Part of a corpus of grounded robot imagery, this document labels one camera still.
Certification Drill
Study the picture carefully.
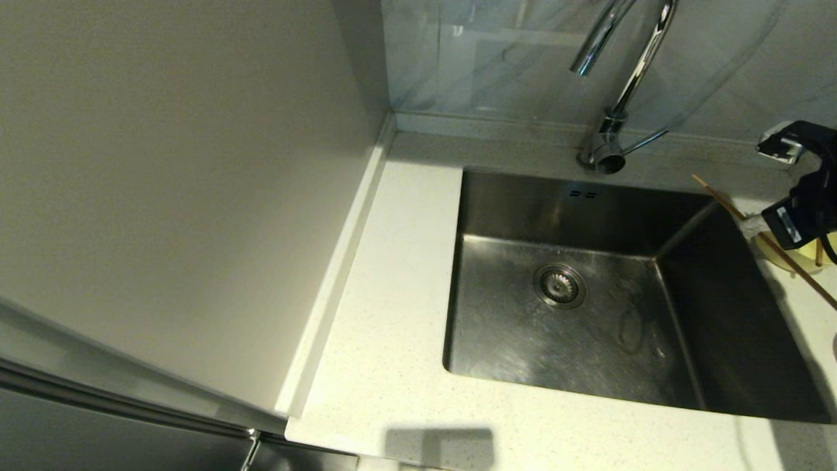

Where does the grey tall cabinet door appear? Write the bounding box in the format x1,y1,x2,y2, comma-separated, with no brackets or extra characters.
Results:
0,283,288,471

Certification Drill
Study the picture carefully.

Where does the chrome cabinet door handle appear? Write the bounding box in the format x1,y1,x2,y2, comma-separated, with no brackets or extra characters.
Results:
239,427,262,471

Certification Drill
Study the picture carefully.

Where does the grey base cabinet front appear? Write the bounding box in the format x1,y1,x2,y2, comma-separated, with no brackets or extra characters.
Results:
254,435,359,471

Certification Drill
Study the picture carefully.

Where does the yellow plastic bowl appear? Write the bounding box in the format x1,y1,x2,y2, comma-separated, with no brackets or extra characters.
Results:
739,213,837,274

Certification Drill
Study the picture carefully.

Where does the chrome gooseneck faucet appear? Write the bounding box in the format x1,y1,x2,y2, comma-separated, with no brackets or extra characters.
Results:
569,0,681,176

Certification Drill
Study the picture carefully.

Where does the stainless steel sink basin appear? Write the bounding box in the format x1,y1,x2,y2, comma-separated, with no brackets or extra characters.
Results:
442,167,834,425

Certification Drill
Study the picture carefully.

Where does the round metal drain strainer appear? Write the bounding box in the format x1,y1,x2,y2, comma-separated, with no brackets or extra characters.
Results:
532,263,586,310

